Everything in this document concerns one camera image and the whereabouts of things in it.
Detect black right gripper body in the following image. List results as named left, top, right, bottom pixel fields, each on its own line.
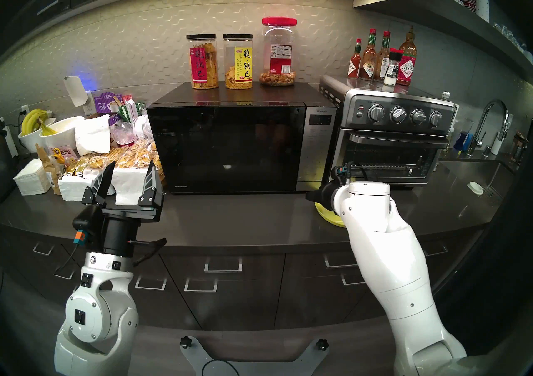
left=320, top=182, right=343, bottom=214

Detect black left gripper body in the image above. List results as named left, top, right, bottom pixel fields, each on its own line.
left=98, top=206, right=164, bottom=256

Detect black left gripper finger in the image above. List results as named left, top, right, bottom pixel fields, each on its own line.
left=137, top=160, right=164, bottom=210
left=81, top=161, right=115, bottom=207

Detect yellow plate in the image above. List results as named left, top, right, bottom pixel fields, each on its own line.
left=314, top=201, right=347, bottom=228

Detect black steel Panasonic microwave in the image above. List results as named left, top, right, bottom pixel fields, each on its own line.
left=147, top=82, right=337, bottom=195

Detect white cardboard snack box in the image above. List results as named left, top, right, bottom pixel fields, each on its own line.
left=57, top=163, right=165, bottom=206

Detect pink snack packet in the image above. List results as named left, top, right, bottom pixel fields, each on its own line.
left=52, top=146, right=80, bottom=163

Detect white paper bag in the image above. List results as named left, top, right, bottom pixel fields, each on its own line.
left=74, top=114, right=112, bottom=156

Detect brown kraft paper bag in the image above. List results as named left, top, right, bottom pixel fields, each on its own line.
left=35, top=143, right=63, bottom=195

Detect clear plastic cutlery pack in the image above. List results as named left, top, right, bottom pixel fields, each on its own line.
left=135, top=114, right=153, bottom=140

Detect large white bowl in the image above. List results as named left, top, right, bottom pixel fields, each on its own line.
left=40, top=116, right=86, bottom=157

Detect white napkin stack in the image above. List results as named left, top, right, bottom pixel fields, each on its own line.
left=13, top=159, right=52, bottom=197

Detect green white sachet box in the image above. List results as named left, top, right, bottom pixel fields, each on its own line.
left=119, top=95, right=147, bottom=124

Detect small white bowl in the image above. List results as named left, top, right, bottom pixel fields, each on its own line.
left=17, top=117, right=57, bottom=153

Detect yellow banana bunch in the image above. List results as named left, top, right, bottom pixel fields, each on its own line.
left=21, top=108, right=59, bottom=136

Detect black countertop appliance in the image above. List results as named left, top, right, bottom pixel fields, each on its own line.
left=0, top=128, right=17, bottom=201

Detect stainless steel toaster oven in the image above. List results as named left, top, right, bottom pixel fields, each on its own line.
left=319, top=74, right=458, bottom=188

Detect white plug-in device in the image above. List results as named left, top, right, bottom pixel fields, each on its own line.
left=63, top=76, right=89, bottom=107

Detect dark lower drawer cabinets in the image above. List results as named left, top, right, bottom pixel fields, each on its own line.
left=0, top=225, right=488, bottom=332

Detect small red Tabasco bottle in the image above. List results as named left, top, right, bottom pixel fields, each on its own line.
left=347, top=38, right=363, bottom=80

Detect snack jar red label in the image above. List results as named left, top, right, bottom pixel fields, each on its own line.
left=186, top=34, right=219, bottom=90

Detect orange-brown hot sauce bottle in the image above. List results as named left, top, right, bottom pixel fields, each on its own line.
left=359, top=29, right=379, bottom=81

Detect large clear jar red lid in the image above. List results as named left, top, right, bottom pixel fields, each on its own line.
left=260, top=17, right=298, bottom=87

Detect black cap spice shaker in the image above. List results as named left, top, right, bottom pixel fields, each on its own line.
left=383, top=48, right=403, bottom=86

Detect pale brown hot sauce bottle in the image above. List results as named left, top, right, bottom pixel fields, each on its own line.
left=374, top=31, right=392, bottom=82

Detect snack jar yellow label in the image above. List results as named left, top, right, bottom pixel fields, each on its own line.
left=222, top=34, right=254, bottom=90

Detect large red Tabasco bottle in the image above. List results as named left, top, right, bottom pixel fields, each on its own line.
left=396, top=26, right=417, bottom=86

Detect chrome kitchen faucet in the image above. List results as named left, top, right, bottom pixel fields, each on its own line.
left=466, top=99, right=509, bottom=157

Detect brown glass bottle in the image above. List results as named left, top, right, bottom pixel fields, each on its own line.
left=510, top=132, right=529, bottom=163

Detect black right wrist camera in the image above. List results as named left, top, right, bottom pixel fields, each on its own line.
left=333, top=164, right=354, bottom=186

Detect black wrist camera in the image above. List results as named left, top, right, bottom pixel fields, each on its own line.
left=72, top=204, right=104, bottom=244
left=333, top=164, right=354, bottom=186

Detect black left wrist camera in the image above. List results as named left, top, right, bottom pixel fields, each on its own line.
left=72, top=204, right=104, bottom=244

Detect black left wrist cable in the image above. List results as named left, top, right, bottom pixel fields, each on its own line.
left=132, top=237, right=167, bottom=267

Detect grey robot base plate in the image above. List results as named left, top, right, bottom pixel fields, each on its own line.
left=180, top=336, right=329, bottom=376

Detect dark wall shelf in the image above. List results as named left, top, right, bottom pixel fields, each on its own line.
left=353, top=0, right=533, bottom=84

